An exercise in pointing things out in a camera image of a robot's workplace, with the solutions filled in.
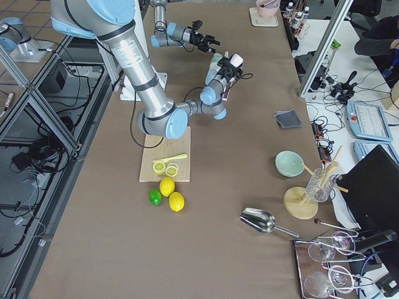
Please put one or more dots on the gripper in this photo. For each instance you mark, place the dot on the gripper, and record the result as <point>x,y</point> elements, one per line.
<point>226,72</point>
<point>199,40</point>

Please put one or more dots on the pink cup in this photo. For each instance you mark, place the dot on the pink cup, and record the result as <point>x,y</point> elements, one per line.
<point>236,60</point>

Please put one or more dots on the mint green cup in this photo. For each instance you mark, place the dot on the mint green cup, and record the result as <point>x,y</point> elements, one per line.
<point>214,61</point>

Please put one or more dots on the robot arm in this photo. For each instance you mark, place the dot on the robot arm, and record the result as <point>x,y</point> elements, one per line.
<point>119,25</point>
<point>173,34</point>

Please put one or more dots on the wooden cup tree stand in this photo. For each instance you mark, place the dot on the wooden cup tree stand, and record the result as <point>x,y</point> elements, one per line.
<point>298,204</point>

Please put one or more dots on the cream tray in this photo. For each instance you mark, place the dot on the cream tray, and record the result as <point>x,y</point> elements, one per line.
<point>267,19</point>

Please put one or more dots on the pink cloth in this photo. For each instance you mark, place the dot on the pink cloth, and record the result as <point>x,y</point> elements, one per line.
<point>283,111</point>

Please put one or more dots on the pink bowl of ice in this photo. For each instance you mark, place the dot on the pink bowl of ice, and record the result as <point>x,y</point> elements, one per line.
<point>267,8</point>

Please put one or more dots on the grey cloth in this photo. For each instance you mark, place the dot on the grey cloth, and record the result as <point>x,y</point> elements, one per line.
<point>288,120</point>

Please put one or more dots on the small bottle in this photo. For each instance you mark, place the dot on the small bottle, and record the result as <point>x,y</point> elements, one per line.
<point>298,17</point>
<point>306,12</point>
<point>289,10</point>

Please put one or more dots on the yellow plastic knife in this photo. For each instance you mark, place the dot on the yellow plastic knife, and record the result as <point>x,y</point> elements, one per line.
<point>171,158</point>

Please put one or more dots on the bamboo cutting board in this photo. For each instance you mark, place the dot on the bamboo cutting board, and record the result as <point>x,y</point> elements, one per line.
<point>166,149</point>

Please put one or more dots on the green bowl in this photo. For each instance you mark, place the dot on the green bowl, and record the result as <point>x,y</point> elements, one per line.
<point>289,164</point>

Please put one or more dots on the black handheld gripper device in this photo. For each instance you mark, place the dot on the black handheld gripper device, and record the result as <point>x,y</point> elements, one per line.
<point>342,92</point>

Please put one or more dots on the lemon slice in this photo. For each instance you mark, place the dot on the lemon slice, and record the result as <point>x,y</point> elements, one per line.
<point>172,170</point>
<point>159,167</point>

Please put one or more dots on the black power strip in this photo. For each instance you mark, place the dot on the black power strip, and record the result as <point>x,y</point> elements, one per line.
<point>324,145</point>

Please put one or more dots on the yellow lemon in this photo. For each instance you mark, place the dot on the yellow lemon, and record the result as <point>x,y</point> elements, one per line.
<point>176,201</point>
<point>167,186</point>

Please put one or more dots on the green lime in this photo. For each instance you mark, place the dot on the green lime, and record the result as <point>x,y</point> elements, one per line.
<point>155,197</point>

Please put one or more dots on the teach pendant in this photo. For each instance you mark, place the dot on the teach pendant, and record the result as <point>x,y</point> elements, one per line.
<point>362,148</point>
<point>368,122</point>

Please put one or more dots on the glass mug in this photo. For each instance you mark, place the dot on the glass mug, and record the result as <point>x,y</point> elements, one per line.
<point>321,184</point>

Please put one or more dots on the person in blue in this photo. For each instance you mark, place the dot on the person in blue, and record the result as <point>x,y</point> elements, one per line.
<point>381,44</point>

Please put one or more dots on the metal scoop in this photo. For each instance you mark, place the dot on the metal scoop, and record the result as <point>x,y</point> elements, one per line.
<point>263,221</point>

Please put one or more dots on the black monitor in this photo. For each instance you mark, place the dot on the black monitor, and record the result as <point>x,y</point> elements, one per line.
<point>373,192</point>

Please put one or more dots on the wine glass rack tray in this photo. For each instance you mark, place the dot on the wine glass rack tray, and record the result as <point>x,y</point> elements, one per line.
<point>305,265</point>

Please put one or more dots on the white wire cup rack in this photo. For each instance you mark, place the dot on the white wire cup rack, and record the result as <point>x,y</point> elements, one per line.
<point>225,93</point>

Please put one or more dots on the aluminium frame post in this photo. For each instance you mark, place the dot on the aluminium frame post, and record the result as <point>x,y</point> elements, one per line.
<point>337,18</point>

